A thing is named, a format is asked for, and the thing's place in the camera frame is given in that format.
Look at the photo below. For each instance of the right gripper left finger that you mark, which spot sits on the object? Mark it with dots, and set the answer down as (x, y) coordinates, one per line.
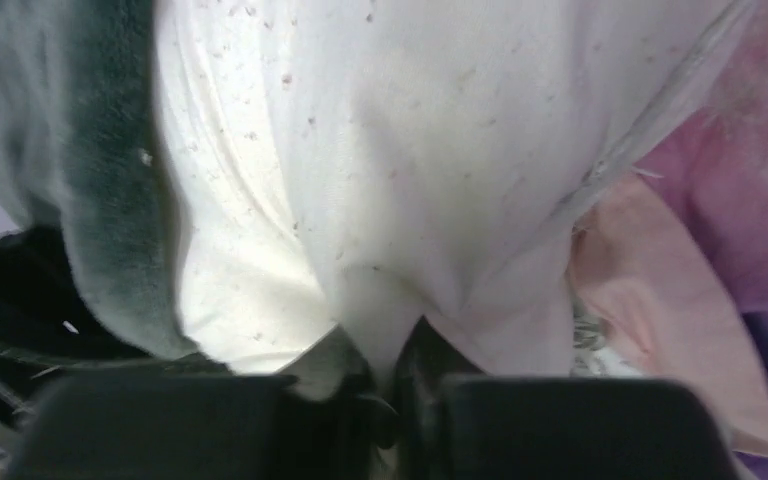
(208, 426)

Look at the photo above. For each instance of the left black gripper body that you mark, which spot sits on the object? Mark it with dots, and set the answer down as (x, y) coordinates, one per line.
(47, 332)

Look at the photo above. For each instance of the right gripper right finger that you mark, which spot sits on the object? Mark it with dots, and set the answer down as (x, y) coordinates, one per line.
(460, 423)

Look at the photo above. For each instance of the white pillow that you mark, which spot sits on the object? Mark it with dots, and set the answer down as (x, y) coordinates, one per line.
(359, 166)

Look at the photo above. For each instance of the grey plush pillowcase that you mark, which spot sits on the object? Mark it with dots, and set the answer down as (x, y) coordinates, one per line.
(78, 151)

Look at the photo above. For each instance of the floral table cloth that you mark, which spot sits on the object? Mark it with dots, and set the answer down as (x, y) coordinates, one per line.
(589, 344)

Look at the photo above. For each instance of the purple princess print blanket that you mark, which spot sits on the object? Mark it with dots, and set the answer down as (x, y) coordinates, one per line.
(674, 258)

